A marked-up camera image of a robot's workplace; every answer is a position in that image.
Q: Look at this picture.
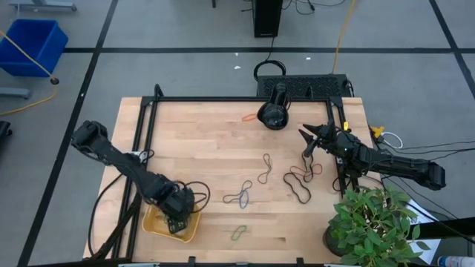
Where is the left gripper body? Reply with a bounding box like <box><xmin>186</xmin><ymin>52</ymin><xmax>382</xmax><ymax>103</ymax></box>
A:
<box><xmin>157</xmin><ymin>181</ymin><xmax>197</xmax><ymax>235</ymax></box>

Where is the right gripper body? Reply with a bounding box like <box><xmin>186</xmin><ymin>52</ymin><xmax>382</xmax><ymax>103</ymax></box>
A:
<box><xmin>303</xmin><ymin>124</ymin><xmax>348</xmax><ymax>158</ymax></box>

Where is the dark grey rubber band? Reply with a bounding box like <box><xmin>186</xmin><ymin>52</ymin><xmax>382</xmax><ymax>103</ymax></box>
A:
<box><xmin>301</xmin><ymin>151</ymin><xmax>317</xmax><ymax>184</ymax></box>

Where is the red rubber band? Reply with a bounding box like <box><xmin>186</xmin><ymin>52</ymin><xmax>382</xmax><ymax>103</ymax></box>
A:
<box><xmin>289</xmin><ymin>162</ymin><xmax>324</xmax><ymax>179</ymax></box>

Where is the thin brown rubber band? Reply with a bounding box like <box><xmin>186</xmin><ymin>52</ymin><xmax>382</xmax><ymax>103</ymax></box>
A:
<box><xmin>257</xmin><ymin>153</ymin><xmax>274</xmax><ymax>185</ymax></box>

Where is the thin blue rubber band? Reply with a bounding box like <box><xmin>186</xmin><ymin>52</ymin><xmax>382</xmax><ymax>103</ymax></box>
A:
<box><xmin>238</xmin><ymin>188</ymin><xmax>251</xmax><ymax>210</ymax></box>

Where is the green rubber band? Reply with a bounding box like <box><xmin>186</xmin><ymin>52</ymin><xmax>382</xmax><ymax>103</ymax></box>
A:
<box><xmin>230</xmin><ymin>224</ymin><xmax>249</xmax><ymax>242</ymax></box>

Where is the yellow plastic bin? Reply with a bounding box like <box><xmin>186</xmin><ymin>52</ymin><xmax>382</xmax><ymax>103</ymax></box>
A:
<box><xmin>141</xmin><ymin>205</ymin><xmax>202</xmax><ymax>244</ymax></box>

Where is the black perforated computer case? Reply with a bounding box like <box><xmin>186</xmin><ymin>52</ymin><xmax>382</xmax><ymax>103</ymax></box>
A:
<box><xmin>256</xmin><ymin>73</ymin><xmax>350</xmax><ymax>99</ymax></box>

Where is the green leafy plant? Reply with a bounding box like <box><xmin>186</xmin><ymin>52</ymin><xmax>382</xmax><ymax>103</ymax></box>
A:
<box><xmin>327</xmin><ymin>184</ymin><xmax>432</xmax><ymax>267</ymax></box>

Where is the dark plant pot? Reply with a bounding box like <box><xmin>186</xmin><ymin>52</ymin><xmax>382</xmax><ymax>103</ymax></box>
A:
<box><xmin>321</xmin><ymin>225</ymin><xmax>348</xmax><ymax>259</ymax></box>

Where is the black computer tower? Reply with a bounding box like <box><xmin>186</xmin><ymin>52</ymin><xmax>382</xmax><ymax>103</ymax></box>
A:
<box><xmin>252</xmin><ymin>0</ymin><xmax>284</xmax><ymax>39</ymax></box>

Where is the white paper sheet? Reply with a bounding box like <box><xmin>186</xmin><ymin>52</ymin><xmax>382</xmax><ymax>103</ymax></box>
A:
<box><xmin>402</xmin><ymin>198</ymin><xmax>443</xmax><ymax>266</ymax></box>

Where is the wooden pole with black end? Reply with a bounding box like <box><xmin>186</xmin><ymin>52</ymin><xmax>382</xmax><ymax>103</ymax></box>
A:
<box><xmin>0</xmin><ymin>30</ymin><xmax>61</xmax><ymax>86</ymax></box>

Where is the white plastic bottle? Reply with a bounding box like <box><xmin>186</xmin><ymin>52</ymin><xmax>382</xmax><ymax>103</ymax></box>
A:
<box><xmin>436</xmin><ymin>254</ymin><xmax>475</xmax><ymax>267</ymax></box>

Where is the black caster base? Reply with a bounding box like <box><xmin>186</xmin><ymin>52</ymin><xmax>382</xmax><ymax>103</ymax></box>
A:
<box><xmin>0</xmin><ymin>119</ymin><xmax>13</xmax><ymax>150</ymax></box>

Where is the grey metal stand foot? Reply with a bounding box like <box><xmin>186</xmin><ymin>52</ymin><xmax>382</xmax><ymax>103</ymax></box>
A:
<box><xmin>0</xmin><ymin>87</ymin><xmax>32</xmax><ymax>100</ymax></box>
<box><xmin>8</xmin><ymin>0</ymin><xmax>78</xmax><ymax>13</ymax></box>

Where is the blue plastic crate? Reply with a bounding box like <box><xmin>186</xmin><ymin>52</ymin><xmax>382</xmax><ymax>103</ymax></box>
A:
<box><xmin>0</xmin><ymin>19</ymin><xmax>70</xmax><ymax>78</ymax></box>

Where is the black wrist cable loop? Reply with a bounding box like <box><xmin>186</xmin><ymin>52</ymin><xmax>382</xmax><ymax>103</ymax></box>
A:
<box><xmin>177</xmin><ymin>180</ymin><xmax>212</xmax><ymax>215</ymax></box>

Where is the white cable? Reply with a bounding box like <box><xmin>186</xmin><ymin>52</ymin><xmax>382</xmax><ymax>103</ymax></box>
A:
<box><xmin>381</xmin><ymin>131</ymin><xmax>404</xmax><ymax>151</ymax></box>

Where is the coiled black cable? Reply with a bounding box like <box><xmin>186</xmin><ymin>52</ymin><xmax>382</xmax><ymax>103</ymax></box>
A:
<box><xmin>253</xmin><ymin>36</ymin><xmax>288</xmax><ymax>82</ymax></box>

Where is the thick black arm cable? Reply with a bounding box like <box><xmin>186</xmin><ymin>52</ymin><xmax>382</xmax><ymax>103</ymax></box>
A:
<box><xmin>87</xmin><ymin>172</ymin><xmax>125</xmax><ymax>257</ymax></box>

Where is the yellow hanging cable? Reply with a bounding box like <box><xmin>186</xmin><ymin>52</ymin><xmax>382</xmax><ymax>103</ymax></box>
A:
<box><xmin>330</xmin><ymin>0</ymin><xmax>358</xmax><ymax>75</ymax></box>

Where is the black power cable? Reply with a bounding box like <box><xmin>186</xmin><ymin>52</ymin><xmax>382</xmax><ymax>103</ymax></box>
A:
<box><xmin>393</xmin><ymin>147</ymin><xmax>475</xmax><ymax>164</ymax></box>
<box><xmin>399</xmin><ymin>139</ymin><xmax>475</xmax><ymax>151</ymax></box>

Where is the yellow floor cable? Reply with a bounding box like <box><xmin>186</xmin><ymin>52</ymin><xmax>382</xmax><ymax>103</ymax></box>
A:
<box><xmin>0</xmin><ymin>85</ymin><xmax>60</xmax><ymax>117</ymax></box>

